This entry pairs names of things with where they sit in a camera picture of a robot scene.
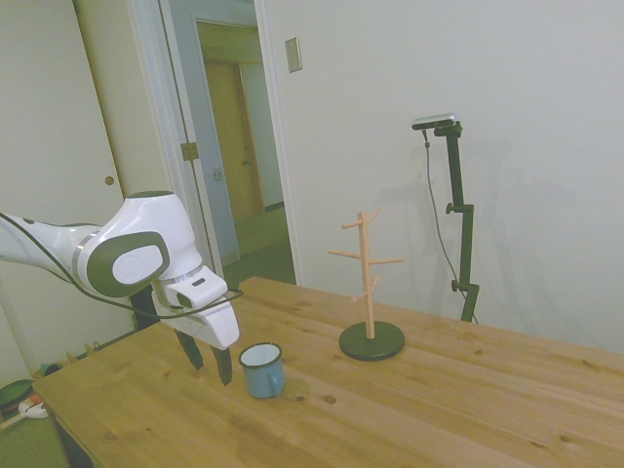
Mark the wooden mug tree stand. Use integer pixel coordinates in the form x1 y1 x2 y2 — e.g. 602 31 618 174
328 208 407 362

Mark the white floor object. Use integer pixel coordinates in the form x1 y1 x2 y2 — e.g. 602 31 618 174
18 399 50 420

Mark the black floor speaker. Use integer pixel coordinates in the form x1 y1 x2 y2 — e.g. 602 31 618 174
130 286 160 332

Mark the green round floor object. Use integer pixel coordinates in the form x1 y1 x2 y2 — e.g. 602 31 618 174
0 378 36 415

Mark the black camera stand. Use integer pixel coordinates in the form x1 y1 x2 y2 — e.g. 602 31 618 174
422 121 481 324

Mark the grey exterior camera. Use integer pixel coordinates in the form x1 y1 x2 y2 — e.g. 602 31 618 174
411 112 459 132

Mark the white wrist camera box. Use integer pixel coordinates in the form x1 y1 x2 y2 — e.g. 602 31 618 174
164 265 230 311

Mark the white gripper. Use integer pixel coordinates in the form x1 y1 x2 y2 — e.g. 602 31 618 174
160 296 241 386

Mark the grey wall switch plate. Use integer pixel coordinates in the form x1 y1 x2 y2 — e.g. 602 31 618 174
285 37 303 74

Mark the blue enamel mug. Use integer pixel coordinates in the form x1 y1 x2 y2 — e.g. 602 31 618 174
238 342 286 400

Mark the wooden hallway door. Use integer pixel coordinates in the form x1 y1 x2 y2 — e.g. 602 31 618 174
204 61 267 223

